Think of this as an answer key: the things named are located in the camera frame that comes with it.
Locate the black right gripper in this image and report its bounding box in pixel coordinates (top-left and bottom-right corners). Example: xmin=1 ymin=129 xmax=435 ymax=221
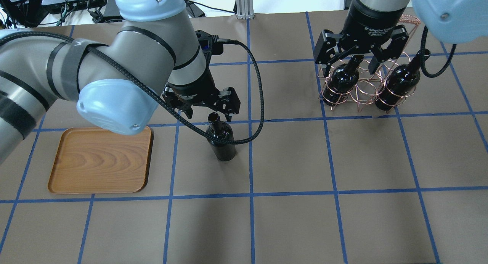
xmin=313 ymin=0 xmax=409 ymax=78

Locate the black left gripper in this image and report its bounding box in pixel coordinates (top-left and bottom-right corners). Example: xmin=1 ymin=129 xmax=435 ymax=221
xmin=162 ymin=31 xmax=241 ymax=122

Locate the black wine bottle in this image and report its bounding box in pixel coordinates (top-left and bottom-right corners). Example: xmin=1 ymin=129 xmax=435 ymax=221
xmin=206 ymin=112 xmax=236 ymax=161
xmin=323 ymin=54 xmax=364 ymax=106
xmin=375 ymin=49 xmax=431 ymax=111

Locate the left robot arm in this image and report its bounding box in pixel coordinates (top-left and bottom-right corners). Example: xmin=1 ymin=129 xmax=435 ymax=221
xmin=0 ymin=0 xmax=241 ymax=162

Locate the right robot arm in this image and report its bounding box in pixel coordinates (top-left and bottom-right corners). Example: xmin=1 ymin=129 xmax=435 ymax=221
xmin=313 ymin=0 xmax=488 ymax=74

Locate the wooden tray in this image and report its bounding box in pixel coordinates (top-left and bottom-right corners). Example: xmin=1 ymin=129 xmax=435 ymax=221
xmin=47 ymin=127 xmax=154 ymax=195

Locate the copper wire wine basket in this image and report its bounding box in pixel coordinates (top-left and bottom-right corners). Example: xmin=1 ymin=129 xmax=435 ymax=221
xmin=317 ymin=14 xmax=422 ymax=114

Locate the black braided right cable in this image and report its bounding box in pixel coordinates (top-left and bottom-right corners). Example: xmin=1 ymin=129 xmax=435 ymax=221
xmin=419 ymin=26 xmax=457 ymax=79

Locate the black braided cable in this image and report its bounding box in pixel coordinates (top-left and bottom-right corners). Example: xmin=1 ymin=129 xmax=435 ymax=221
xmin=419 ymin=26 xmax=457 ymax=79
xmin=0 ymin=31 xmax=265 ymax=145

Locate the aluminium frame post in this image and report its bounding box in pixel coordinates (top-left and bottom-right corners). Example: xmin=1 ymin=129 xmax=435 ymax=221
xmin=236 ymin=0 xmax=255 ymax=19

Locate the black braided left cable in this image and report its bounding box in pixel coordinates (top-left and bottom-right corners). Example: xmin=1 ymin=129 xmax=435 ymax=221
xmin=0 ymin=31 xmax=265 ymax=145

